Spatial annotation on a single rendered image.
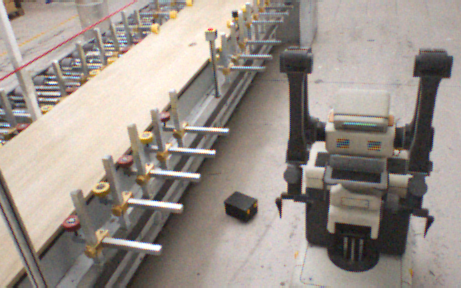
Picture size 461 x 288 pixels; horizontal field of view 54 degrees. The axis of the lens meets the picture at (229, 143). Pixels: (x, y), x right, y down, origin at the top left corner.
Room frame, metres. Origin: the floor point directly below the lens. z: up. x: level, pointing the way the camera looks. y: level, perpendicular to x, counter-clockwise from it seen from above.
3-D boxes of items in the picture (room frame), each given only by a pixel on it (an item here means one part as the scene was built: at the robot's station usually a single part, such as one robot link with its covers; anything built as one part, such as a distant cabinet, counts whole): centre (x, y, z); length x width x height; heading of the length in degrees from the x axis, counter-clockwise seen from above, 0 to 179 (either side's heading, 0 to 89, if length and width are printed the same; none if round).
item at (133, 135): (1.98, 0.47, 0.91); 0.04 x 0.04 x 0.48; 70
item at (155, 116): (2.21, 0.38, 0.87); 0.04 x 0.04 x 0.48; 70
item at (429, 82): (1.30, -0.66, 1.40); 0.11 x 0.06 x 0.43; 69
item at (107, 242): (1.52, 0.54, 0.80); 0.43 x 0.03 x 0.04; 70
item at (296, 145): (1.45, -0.26, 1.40); 0.11 x 0.06 x 0.43; 69
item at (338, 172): (1.54, -0.52, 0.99); 0.28 x 0.16 x 0.22; 69
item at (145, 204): (1.75, 0.46, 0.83); 0.43 x 0.03 x 0.04; 70
